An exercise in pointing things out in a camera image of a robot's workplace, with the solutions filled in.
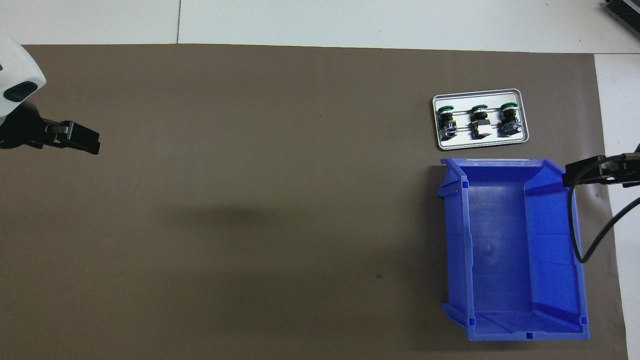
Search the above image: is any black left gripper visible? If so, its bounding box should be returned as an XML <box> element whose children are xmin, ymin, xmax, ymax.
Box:
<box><xmin>0</xmin><ymin>100</ymin><xmax>101</xmax><ymax>155</ymax></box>

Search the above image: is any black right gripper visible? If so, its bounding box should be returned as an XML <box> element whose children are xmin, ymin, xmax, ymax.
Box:
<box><xmin>562</xmin><ymin>144</ymin><xmax>640</xmax><ymax>189</ymax></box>

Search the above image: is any green push button switch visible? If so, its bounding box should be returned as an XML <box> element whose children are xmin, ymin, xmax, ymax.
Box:
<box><xmin>436</xmin><ymin>105</ymin><xmax>458</xmax><ymax>139</ymax></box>
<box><xmin>469</xmin><ymin>104</ymin><xmax>492</xmax><ymax>139</ymax></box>
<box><xmin>497</xmin><ymin>102</ymin><xmax>521</xmax><ymax>138</ymax></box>

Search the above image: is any blue plastic storage bin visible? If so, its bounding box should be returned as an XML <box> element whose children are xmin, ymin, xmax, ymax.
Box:
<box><xmin>436</xmin><ymin>158</ymin><xmax>591</xmax><ymax>342</ymax></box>

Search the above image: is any silver metal tray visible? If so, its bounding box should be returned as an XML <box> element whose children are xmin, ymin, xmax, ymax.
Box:
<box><xmin>432</xmin><ymin>88</ymin><xmax>530</xmax><ymax>151</ymax></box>

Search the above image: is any grey ribbed device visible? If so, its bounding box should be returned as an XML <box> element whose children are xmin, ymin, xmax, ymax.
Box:
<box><xmin>602</xmin><ymin>0</ymin><xmax>640</xmax><ymax>32</ymax></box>

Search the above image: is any brown table mat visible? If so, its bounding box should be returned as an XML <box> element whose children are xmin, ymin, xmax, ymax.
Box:
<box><xmin>0</xmin><ymin>44</ymin><xmax>630</xmax><ymax>360</ymax></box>

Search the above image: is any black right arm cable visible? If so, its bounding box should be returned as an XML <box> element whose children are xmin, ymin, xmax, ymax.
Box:
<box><xmin>569</xmin><ymin>154</ymin><xmax>640</xmax><ymax>264</ymax></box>

